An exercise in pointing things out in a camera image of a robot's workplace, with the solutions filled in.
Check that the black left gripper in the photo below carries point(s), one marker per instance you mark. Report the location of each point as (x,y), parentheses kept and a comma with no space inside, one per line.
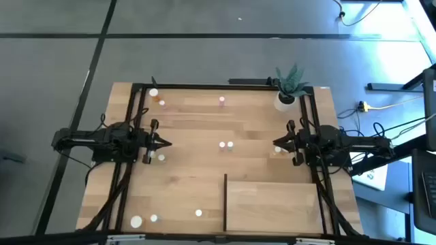
(153,127)

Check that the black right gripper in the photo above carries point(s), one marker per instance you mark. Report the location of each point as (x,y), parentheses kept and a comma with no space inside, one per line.
(299,143)

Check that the small yellow pill bottle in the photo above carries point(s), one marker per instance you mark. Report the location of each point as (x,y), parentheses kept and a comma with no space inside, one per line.
(198,213)
(153,155)
(278,149)

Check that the small pink pill bottle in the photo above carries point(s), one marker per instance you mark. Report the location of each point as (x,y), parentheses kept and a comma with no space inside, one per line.
(221,99)
(162,102)
(221,145)

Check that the large white cap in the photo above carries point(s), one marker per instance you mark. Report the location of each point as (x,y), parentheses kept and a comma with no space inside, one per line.
(136,221)

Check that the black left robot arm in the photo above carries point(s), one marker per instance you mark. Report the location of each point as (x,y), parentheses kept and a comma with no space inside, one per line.
(102,137)

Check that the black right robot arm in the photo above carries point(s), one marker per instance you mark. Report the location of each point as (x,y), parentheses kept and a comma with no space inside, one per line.
(340,143)

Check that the green plant in white pot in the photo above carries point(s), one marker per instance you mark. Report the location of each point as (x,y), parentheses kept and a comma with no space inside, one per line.
(282,106)

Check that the large orange pill bottle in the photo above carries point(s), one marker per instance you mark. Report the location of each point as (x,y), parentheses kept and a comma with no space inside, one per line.
(153,92)

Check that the black antenna spike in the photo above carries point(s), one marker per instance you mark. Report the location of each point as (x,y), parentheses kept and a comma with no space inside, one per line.
(154,82)

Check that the black bar behind table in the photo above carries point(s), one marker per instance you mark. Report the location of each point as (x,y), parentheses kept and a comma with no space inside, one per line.
(248,81)

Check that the yellow power plug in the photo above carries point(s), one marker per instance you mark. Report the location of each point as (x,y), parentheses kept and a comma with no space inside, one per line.
(363,107)

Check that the white sheet with blue logo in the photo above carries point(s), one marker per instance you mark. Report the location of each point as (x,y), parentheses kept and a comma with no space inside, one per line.
(374,177)

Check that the black desk leg bar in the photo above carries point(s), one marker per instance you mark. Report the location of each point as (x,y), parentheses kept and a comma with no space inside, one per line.
(391,154)
(385,86)

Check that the black monitor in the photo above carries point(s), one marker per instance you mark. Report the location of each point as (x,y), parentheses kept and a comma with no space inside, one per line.
(430,112)

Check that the black laptop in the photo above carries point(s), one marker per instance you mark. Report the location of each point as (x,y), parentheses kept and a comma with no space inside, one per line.
(429,190)

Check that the wooden shelf with black frame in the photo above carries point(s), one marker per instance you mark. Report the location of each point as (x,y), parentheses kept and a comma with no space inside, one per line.
(272,204)

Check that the aluminium frame bar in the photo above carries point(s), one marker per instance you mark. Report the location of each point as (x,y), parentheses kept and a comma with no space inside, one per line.
(126,238)

